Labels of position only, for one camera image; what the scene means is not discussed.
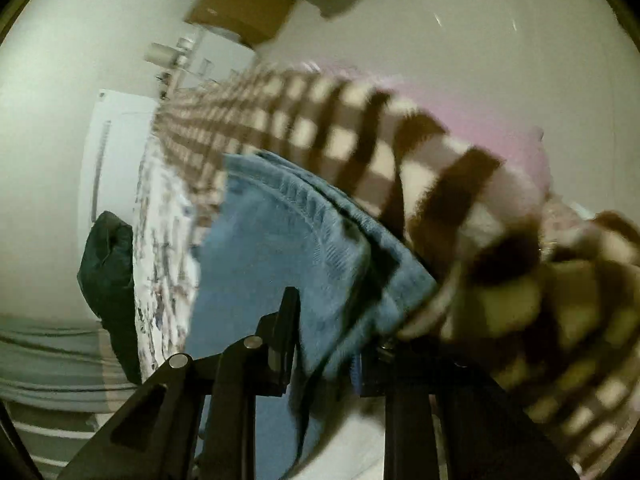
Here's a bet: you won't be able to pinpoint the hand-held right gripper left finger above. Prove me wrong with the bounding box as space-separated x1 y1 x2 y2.
57 286 302 480

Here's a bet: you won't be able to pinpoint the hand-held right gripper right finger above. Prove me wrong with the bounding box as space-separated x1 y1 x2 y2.
351 342 581 480

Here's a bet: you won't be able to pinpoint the blue denim pants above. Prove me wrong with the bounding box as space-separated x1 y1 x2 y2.
185 152 438 476

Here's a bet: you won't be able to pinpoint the white patterned bedsheet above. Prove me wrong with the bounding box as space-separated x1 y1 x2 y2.
131 137 211 386

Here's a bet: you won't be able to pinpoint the dark green bag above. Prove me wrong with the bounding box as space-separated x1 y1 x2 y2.
76 211 143 386

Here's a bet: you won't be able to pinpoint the brown checkered blanket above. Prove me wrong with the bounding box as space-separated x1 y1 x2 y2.
152 62 640 476

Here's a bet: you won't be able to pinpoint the grey striped rug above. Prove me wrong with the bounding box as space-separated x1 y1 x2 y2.
0 315 143 480

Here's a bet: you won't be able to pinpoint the pink cloth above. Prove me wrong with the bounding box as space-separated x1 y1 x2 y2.
305 59 553 196

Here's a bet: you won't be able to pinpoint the cardboard box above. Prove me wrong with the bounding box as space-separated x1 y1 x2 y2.
185 0 296 46

